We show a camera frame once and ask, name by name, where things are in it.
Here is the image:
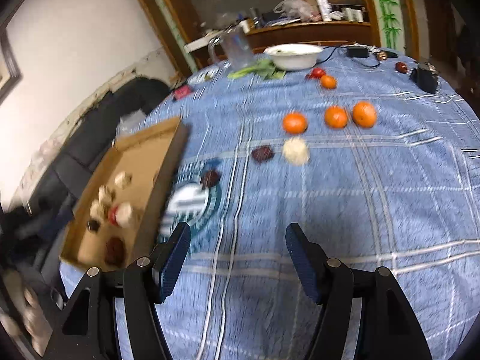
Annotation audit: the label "white cut chunk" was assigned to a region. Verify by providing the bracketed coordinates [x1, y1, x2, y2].
[97, 184, 115, 206]
[114, 171, 132, 189]
[282, 136, 310, 166]
[114, 202, 134, 228]
[89, 199, 107, 224]

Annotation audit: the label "red cherry tomato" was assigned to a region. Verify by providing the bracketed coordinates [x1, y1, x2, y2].
[107, 205, 118, 227]

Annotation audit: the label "dark brown date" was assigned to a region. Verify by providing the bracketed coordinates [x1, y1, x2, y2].
[86, 219, 101, 233]

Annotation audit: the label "dark red date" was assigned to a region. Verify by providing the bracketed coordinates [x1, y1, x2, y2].
[394, 62, 408, 74]
[200, 169, 221, 189]
[250, 145, 274, 164]

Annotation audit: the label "orange tangerine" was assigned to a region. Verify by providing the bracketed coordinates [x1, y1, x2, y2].
[282, 112, 308, 135]
[352, 101, 377, 128]
[324, 106, 348, 129]

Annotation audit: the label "shallow cardboard tray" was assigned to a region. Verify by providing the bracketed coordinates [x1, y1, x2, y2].
[59, 116, 188, 272]

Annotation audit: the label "blue plaid tablecloth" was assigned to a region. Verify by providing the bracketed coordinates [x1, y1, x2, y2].
[140, 49, 479, 359]

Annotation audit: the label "black leather sofa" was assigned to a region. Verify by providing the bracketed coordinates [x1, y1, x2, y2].
[1, 76, 171, 312]

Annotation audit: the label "small far tangerine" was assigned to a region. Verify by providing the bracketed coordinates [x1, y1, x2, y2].
[320, 75, 337, 89]

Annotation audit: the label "far red tomato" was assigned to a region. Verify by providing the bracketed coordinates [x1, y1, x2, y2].
[306, 67, 326, 80]

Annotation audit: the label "green leafy vegetables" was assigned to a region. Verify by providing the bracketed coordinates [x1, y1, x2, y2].
[228, 58, 287, 80]

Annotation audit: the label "white bowl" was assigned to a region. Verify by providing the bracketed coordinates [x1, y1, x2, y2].
[263, 43, 323, 72]

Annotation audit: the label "black power adapter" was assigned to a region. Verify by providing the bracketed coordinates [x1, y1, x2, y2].
[346, 45, 369, 59]

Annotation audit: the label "small black box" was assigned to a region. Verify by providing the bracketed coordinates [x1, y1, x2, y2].
[409, 62, 439, 94]

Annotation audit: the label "wooden sideboard cabinet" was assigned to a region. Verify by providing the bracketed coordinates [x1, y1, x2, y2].
[184, 18, 376, 68]

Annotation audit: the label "clear glass pitcher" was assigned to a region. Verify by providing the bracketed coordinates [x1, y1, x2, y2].
[208, 25, 256, 71]

